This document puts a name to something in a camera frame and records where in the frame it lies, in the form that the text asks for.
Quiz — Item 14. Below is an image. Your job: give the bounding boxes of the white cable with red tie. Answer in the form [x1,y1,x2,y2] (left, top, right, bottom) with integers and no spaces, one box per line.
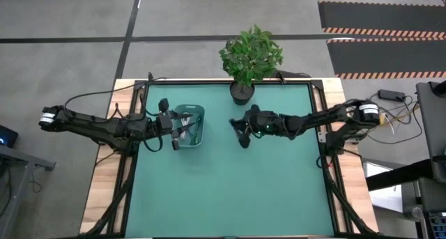
[180,116,192,141]

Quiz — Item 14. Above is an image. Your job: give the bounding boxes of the teal table mat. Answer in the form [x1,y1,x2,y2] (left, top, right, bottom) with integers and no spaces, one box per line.
[124,82,337,238]

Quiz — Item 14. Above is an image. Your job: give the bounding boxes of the black power adapter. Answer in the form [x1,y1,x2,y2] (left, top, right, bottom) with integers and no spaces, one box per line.
[377,88,407,102]

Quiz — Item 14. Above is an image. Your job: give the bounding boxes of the black aluminium table frame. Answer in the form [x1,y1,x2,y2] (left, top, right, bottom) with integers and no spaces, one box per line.
[82,77,383,239]

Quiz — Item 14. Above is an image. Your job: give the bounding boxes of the grey side desk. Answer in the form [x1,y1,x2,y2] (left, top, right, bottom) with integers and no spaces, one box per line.
[0,144,56,239]

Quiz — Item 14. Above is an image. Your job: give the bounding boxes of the green leafy artificial plant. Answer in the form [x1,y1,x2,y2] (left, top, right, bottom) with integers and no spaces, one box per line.
[218,24,284,88]

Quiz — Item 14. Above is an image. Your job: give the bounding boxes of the tangled floor cable bundle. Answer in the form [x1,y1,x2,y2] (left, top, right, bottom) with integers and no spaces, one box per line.
[365,91,424,146]

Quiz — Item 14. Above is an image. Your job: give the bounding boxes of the black keyboard panel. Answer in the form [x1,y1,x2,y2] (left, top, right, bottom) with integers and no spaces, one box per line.
[427,210,446,239]

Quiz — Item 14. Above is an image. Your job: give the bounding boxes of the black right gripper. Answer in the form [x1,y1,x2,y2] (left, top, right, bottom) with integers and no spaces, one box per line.
[229,104,284,150]

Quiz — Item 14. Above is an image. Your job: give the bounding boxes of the teal plastic basket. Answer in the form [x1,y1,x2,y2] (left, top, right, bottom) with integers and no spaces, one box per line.
[171,104,206,150]

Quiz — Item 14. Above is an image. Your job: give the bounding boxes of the black plant pot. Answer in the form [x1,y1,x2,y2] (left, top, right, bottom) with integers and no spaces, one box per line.
[229,81,256,107]

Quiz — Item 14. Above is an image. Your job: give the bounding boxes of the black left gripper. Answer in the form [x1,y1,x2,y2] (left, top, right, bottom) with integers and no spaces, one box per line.
[155,98,197,152]

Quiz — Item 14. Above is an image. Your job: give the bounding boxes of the grey cart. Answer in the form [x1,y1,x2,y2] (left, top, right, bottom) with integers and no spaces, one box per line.
[415,79,446,184]

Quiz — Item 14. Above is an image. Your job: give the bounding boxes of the black monitor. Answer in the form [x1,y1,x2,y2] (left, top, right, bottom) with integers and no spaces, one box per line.
[0,124,20,149]

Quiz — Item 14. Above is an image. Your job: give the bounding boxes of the black hazard-striped floor mat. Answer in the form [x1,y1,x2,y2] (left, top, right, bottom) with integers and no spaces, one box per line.
[317,1,446,38]
[326,38,446,80]

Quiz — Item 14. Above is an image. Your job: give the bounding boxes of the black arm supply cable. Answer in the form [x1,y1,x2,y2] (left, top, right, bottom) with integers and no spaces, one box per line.
[63,76,170,110]

